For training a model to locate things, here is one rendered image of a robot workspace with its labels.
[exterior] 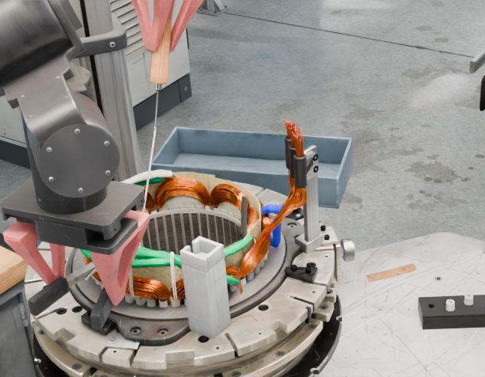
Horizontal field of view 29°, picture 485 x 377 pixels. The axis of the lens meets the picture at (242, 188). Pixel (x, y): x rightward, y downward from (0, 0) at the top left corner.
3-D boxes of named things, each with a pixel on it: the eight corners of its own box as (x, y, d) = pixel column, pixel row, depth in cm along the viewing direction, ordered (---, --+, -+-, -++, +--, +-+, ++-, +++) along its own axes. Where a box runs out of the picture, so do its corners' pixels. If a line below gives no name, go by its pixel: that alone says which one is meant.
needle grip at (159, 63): (163, 84, 86) (168, 18, 85) (146, 82, 87) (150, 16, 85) (170, 83, 87) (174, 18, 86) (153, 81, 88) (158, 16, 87)
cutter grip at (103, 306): (102, 330, 77) (99, 316, 76) (92, 330, 77) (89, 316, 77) (115, 301, 81) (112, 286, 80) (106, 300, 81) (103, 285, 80)
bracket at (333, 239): (324, 284, 100) (322, 244, 97) (316, 265, 103) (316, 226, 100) (341, 282, 100) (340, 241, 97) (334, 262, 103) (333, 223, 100)
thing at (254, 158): (354, 308, 138) (352, 138, 124) (341, 356, 129) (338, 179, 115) (194, 290, 145) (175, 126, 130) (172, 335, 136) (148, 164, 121)
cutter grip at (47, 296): (37, 317, 79) (33, 302, 79) (30, 314, 80) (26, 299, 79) (69, 292, 82) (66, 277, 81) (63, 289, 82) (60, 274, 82)
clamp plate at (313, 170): (319, 174, 93) (318, 149, 91) (302, 184, 91) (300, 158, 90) (315, 172, 93) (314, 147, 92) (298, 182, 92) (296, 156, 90)
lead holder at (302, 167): (302, 191, 89) (301, 159, 87) (268, 179, 91) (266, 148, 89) (325, 173, 91) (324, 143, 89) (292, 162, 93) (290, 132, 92)
